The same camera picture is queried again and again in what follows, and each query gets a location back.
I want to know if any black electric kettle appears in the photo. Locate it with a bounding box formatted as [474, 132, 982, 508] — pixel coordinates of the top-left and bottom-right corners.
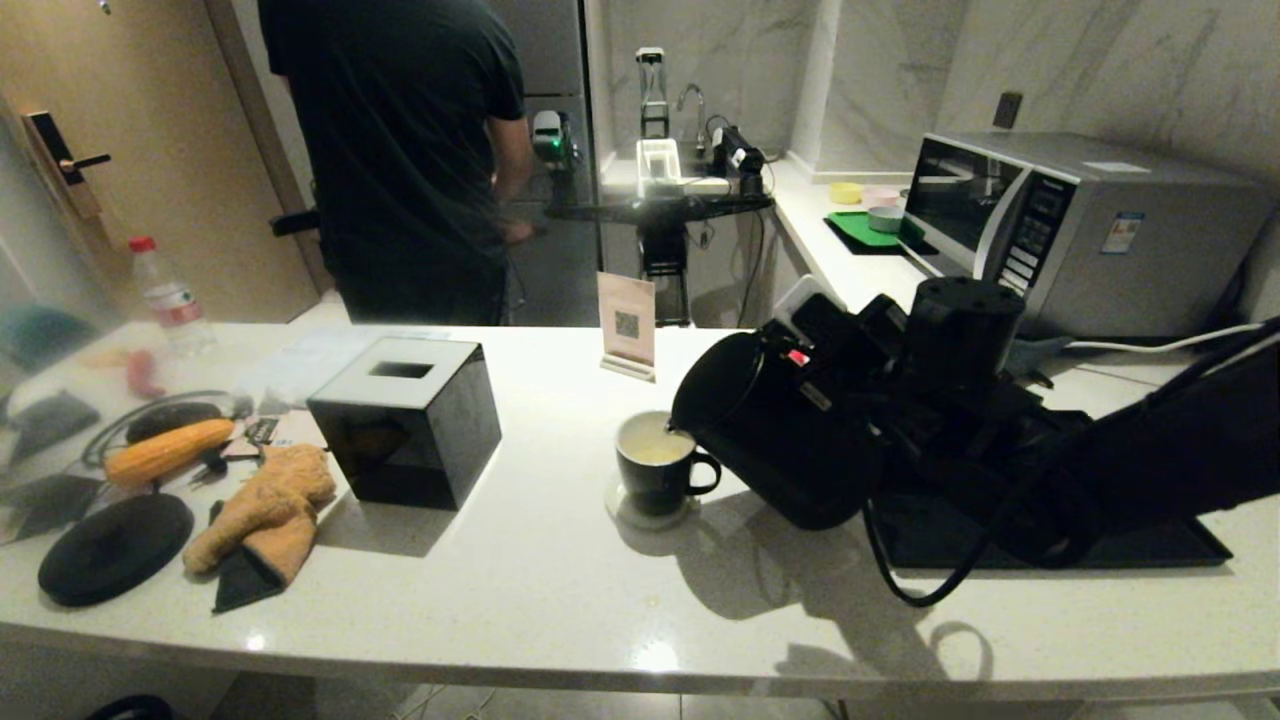
[668, 328, 889, 531]

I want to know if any green cutting mat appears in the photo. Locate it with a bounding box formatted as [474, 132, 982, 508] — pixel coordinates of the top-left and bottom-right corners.
[822, 218, 936, 259]

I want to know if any green cutting board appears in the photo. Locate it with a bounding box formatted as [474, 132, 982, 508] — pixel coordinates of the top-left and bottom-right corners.
[828, 212, 923, 249]

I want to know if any grey cloth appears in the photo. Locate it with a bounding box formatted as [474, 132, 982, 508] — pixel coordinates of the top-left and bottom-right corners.
[1003, 335, 1073, 379]

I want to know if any black table column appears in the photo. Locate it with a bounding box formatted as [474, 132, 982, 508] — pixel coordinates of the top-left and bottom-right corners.
[638, 225, 693, 329]

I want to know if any beige QR sign card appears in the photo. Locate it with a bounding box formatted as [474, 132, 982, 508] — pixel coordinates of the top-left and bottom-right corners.
[596, 273, 657, 385]

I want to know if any black background table top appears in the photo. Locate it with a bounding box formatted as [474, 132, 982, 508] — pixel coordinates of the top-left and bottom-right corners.
[545, 195, 776, 227]

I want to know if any black mug white inside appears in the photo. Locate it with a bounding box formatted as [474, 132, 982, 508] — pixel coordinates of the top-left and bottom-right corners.
[616, 411, 723, 518]

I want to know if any white plastic container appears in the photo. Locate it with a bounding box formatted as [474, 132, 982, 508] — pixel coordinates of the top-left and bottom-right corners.
[636, 140, 683, 201]

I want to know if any chrome faucet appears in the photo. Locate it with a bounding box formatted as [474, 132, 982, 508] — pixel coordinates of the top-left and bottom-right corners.
[675, 85, 707, 161]

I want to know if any silver microwave oven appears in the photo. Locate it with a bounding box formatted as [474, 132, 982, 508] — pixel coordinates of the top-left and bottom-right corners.
[905, 132, 1276, 341]

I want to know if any white round coaster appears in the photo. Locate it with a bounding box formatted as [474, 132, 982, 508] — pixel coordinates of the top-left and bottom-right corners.
[604, 472, 701, 531]

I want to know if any black rectangular serving tray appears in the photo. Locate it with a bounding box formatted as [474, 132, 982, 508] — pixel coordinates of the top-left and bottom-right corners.
[870, 480, 1233, 571]

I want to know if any grey device green light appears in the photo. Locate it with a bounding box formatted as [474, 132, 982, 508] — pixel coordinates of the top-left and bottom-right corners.
[530, 111, 579, 173]

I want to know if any black cube tissue box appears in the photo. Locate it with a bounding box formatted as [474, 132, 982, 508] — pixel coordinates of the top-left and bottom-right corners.
[307, 338, 503, 512]

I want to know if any person in black shirt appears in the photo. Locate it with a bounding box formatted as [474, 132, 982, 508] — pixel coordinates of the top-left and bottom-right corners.
[258, 0, 536, 326]

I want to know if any paper card black label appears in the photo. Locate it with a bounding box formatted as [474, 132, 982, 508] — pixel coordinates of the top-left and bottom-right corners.
[225, 412, 331, 463]

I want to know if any clear water bottle red cap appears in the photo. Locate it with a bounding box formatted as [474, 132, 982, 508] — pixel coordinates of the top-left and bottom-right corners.
[130, 238, 219, 359]

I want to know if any black oval object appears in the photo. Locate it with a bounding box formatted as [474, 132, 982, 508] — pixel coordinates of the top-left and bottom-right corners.
[127, 403, 226, 446]

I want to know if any yellow toy corn cob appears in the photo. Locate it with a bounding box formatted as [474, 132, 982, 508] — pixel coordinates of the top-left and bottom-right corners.
[106, 419, 238, 489]

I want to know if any beige wooden door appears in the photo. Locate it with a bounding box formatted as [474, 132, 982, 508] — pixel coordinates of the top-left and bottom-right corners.
[0, 0, 336, 326]

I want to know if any black round kettle base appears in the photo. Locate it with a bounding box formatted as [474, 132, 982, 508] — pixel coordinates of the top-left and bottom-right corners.
[38, 493, 196, 608]

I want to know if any dark flat packet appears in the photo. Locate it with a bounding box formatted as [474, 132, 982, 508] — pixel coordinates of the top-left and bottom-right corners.
[8, 392, 101, 463]

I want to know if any black door lock with lever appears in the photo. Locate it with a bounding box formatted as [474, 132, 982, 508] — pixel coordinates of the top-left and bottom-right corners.
[24, 115, 113, 223]

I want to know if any black rounded plastic object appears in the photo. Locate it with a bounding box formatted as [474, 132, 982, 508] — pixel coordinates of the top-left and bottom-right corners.
[85, 696, 176, 720]

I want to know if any teal rounded object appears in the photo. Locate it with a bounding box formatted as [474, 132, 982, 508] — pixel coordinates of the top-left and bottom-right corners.
[0, 305, 98, 376]

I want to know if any background robot arm with cables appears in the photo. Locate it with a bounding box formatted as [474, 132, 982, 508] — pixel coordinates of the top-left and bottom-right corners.
[708, 118, 767, 183]

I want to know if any white power cable with plug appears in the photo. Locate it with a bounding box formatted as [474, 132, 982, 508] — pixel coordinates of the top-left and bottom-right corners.
[1060, 322, 1271, 353]

